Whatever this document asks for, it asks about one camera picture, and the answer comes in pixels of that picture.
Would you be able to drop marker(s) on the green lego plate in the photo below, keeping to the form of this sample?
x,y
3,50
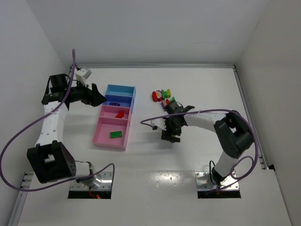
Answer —
x,y
116,134

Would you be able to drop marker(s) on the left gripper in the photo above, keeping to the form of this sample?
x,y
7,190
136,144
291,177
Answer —
x,y
89,95

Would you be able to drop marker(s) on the large pink bin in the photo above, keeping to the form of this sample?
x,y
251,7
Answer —
x,y
103,129

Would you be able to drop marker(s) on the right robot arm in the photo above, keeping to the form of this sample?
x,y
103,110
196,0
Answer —
x,y
232,131

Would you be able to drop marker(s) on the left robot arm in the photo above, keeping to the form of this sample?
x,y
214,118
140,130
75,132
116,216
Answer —
x,y
50,159

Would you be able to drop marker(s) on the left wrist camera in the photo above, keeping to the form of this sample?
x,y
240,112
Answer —
x,y
82,75

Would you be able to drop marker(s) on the metal base plate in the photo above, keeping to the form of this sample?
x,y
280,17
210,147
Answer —
x,y
101,182
204,183

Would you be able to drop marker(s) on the red lego brick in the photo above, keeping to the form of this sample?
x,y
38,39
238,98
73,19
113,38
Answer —
x,y
121,114

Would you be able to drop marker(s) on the small pink bin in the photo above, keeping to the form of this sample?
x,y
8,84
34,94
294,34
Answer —
x,y
111,111

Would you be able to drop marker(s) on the light blue bin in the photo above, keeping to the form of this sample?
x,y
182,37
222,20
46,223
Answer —
x,y
118,90

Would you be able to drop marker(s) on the red flower lego piece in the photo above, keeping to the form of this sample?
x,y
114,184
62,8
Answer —
x,y
157,96

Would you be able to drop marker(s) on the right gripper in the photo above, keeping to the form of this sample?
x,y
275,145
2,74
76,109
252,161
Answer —
x,y
171,130

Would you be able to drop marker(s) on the dark blue bin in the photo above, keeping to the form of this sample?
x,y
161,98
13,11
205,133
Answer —
x,y
124,101

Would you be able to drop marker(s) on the green lego brick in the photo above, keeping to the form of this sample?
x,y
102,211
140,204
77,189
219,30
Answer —
x,y
166,93

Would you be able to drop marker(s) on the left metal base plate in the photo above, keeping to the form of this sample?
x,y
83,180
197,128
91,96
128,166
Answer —
x,y
101,182

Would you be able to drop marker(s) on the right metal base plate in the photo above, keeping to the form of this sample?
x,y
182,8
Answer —
x,y
204,183

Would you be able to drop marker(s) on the red purple lego stack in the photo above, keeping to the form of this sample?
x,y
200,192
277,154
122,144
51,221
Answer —
x,y
165,102

